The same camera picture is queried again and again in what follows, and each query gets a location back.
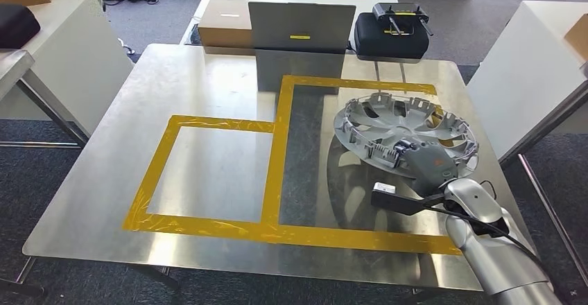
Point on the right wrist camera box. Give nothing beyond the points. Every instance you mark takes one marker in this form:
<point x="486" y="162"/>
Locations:
<point x="404" y="202"/>

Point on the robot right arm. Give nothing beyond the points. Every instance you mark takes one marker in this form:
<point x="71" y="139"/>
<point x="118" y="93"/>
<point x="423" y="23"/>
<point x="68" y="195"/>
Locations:
<point x="496" y="257"/>

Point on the grey plastic wheel hubcap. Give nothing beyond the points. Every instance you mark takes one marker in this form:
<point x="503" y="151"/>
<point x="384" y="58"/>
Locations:
<point x="390" y="124"/>

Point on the steel workbench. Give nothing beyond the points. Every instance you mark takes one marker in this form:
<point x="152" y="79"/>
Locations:
<point x="206" y="87"/>

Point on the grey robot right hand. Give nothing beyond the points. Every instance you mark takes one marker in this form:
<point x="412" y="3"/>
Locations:
<point x="429" y="165"/>

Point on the black router with antennas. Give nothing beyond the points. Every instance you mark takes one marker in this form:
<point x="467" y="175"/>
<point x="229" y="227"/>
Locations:
<point x="399" y="11"/>

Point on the grey laptop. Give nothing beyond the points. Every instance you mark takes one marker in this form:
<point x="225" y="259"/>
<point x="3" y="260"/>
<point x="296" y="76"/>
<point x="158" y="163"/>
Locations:
<point x="298" y="23"/>

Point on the steel table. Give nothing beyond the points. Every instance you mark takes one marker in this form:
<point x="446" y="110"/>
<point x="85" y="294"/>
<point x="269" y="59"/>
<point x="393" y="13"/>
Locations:
<point x="14" y="64"/>
<point x="546" y="119"/>

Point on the black zip case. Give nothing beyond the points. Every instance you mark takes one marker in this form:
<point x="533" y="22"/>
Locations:
<point x="390" y="45"/>

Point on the black soft bag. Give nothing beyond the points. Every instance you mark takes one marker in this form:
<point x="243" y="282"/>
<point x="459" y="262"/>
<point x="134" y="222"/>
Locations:
<point x="16" y="25"/>

